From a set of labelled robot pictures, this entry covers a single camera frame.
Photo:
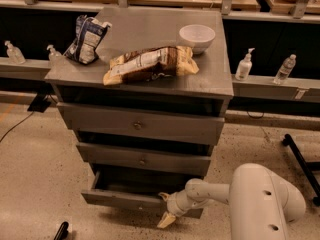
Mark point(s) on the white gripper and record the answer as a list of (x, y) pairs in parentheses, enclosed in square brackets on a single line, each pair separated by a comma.
[(174, 204)]

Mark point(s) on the grey bottom drawer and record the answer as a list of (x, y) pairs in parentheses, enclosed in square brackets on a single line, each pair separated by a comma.
[(131, 188)]

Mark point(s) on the grey drawer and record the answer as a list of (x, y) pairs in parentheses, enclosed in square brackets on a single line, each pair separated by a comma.
[(144, 159), (142, 123), (131, 188)]

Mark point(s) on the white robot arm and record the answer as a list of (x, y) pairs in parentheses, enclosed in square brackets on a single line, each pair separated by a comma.
[(261, 202)]

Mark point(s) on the grey middle drawer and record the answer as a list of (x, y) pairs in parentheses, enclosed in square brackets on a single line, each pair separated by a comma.
[(144, 159)]

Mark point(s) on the grey drawer cabinet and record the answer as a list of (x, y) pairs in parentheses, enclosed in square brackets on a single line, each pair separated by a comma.
[(206, 93)]

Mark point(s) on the grey top drawer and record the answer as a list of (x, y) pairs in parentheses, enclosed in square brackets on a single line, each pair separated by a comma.
[(142, 123)]

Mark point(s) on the black object bottom edge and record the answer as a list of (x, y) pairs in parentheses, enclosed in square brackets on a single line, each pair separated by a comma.
[(62, 231)]

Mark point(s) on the brown yellow chip bag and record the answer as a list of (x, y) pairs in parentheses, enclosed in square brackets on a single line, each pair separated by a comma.
[(150, 64)]

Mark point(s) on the black stand leg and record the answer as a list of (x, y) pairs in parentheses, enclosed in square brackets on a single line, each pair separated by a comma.
[(308, 167)]

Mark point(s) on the white pump bottle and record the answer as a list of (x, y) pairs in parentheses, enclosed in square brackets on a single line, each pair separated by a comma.
[(244, 66)]

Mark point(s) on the black floor box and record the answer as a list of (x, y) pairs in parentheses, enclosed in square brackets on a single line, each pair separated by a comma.
[(39, 104)]

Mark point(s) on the white bowl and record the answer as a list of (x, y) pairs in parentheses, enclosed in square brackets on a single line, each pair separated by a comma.
[(197, 37)]

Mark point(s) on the clear sanitizer bottle near cabinet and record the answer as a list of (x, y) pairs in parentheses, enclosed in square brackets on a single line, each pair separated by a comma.
[(53, 54)]

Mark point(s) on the clear water bottle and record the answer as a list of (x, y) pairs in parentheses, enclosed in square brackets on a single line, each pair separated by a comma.
[(285, 69)]

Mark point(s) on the blue white snack bag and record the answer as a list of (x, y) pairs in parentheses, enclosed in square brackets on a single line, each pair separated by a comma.
[(89, 34)]

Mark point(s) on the clear sanitizer bottle far left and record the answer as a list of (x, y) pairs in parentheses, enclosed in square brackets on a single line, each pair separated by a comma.
[(14, 53)]

